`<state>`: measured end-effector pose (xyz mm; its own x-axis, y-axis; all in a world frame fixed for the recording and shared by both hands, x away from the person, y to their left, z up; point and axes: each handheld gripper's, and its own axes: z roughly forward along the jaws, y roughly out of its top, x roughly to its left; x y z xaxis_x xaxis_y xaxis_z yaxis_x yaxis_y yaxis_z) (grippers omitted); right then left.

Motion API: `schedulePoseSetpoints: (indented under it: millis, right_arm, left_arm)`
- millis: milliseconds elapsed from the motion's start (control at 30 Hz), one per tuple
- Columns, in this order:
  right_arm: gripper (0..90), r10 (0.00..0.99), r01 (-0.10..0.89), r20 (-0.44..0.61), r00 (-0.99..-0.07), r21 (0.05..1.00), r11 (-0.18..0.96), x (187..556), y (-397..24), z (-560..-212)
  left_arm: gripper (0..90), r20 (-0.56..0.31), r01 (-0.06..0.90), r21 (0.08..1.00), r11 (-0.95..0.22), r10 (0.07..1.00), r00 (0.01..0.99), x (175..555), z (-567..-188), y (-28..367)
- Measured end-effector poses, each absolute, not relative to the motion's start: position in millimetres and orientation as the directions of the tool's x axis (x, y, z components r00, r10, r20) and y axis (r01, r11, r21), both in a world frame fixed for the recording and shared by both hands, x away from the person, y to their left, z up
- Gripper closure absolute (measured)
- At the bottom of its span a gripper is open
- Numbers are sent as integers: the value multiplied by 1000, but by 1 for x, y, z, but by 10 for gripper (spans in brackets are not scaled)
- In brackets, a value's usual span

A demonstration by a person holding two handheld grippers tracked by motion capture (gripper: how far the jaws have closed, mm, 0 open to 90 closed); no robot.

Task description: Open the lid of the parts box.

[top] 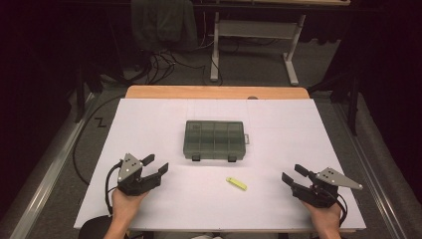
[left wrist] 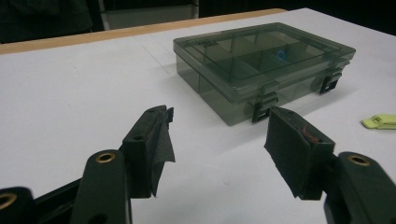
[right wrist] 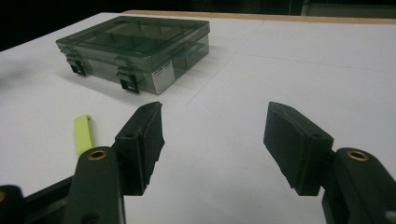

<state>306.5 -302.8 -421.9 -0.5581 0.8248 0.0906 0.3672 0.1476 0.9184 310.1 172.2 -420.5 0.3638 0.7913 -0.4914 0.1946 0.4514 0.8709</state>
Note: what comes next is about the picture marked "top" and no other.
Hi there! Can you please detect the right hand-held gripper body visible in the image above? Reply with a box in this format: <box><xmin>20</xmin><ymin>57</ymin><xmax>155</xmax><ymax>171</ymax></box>
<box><xmin>291</xmin><ymin>167</ymin><xmax>363</xmax><ymax>209</ymax></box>

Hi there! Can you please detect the black metal stand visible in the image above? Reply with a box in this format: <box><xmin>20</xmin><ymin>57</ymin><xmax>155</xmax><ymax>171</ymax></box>
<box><xmin>74</xmin><ymin>59</ymin><xmax>104</xmax><ymax>123</ymax></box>
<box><xmin>308</xmin><ymin>66</ymin><xmax>362</xmax><ymax>136</ymax></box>

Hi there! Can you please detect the left hand-held gripper black cable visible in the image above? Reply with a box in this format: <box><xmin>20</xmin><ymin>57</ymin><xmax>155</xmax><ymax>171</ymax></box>
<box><xmin>105</xmin><ymin>159</ymin><xmax>123</xmax><ymax>215</ymax></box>

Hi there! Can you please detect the person's right hand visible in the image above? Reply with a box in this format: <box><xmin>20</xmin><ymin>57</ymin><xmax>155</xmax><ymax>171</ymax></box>
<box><xmin>302</xmin><ymin>200</ymin><xmax>342</xmax><ymax>231</ymax></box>

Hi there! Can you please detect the right hand-held gripper black cable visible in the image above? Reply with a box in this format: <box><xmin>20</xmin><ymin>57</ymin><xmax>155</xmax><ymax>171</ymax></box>
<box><xmin>334</xmin><ymin>192</ymin><xmax>348</xmax><ymax>228</ymax></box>

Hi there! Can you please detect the bundle of black floor cables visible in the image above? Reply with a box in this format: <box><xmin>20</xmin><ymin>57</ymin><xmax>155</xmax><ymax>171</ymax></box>
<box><xmin>132</xmin><ymin>49</ymin><xmax>222</xmax><ymax>87</ymax></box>

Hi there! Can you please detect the hand-held gripper black cable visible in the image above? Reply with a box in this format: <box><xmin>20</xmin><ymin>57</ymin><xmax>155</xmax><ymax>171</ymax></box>
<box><xmin>105</xmin><ymin>159</ymin><xmax>123</xmax><ymax>215</ymax></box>
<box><xmin>334</xmin><ymin>192</ymin><xmax>348</xmax><ymax>228</ymax></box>

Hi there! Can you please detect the white metal desk frame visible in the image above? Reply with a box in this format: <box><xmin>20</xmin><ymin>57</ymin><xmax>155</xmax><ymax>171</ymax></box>
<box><xmin>193</xmin><ymin>0</ymin><xmax>351</xmax><ymax>87</ymax></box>

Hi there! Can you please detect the wooden table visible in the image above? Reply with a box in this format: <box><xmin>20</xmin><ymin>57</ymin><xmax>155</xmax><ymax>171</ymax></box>
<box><xmin>124</xmin><ymin>85</ymin><xmax>311</xmax><ymax>101</ymax></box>

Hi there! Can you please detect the person's left hand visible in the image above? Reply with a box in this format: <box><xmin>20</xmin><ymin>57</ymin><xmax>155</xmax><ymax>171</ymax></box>
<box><xmin>110</xmin><ymin>188</ymin><xmax>150</xmax><ymax>222</ymax></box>

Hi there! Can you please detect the white table sheet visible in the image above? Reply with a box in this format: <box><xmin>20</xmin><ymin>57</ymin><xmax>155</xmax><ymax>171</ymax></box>
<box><xmin>73</xmin><ymin>98</ymin><xmax>367</xmax><ymax>232</ymax></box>

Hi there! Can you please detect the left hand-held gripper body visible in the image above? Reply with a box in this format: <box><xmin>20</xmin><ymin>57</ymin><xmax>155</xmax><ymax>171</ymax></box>
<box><xmin>116</xmin><ymin>152</ymin><xmax>163</xmax><ymax>197</ymax></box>

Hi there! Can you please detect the small yellow stick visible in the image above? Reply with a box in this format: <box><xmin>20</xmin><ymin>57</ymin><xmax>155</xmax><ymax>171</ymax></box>
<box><xmin>226</xmin><ymin>176</ymin><xmax>248</xmax><ymax>192</ymax></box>

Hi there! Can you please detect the dark grey cloth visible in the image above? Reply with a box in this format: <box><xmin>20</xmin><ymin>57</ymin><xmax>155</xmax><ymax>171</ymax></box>
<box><xmin>129</xmin><ymin>0</ymin><xmax>199</xmax><ymax>53</ymax></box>

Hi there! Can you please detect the grey transparent compartment storage box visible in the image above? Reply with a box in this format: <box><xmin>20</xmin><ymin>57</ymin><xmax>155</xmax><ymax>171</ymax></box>
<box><xmin>182</xmin><ymin>119</ymin><xmax>251</xmax><ymax>163</ymax></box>

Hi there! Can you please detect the long black floor cable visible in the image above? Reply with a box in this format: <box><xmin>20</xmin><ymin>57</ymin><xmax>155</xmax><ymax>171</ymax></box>
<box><xmin>72</xmin><ymin>94</ymin><xmax>126</xmax><ymax>186</ymax></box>

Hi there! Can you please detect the metal floor rail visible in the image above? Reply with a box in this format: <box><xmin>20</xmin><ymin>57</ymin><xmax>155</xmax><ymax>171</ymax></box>
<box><xmin>331</xmin><ymin>99</ymin><xmax>411</xmax><ymax>239</ymax></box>
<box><xmin>0</xmin><ymin>93</ymin><xmax>98</xmax><ymax>239</ymax></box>

